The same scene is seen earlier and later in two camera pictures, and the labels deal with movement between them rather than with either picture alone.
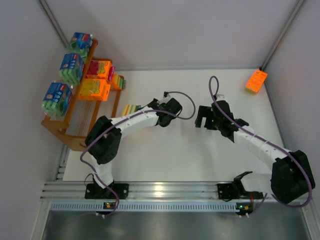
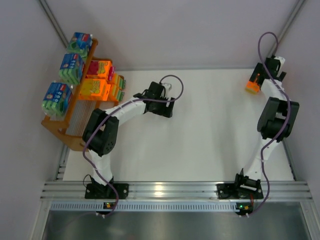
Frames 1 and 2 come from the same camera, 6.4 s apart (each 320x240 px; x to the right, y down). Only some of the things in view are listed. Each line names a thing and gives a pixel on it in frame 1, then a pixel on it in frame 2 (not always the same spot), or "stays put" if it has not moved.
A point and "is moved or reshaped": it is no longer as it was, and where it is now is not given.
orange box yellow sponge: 94,89 stays put
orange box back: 129,109 is moved or reshaped
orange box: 98,68 stays put
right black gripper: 206,118 to 260,75
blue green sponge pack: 71,68 stays put
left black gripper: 173,106 to 162,110
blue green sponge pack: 79,44 stays put
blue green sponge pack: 57,99 stays put
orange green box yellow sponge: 117,82 stays put
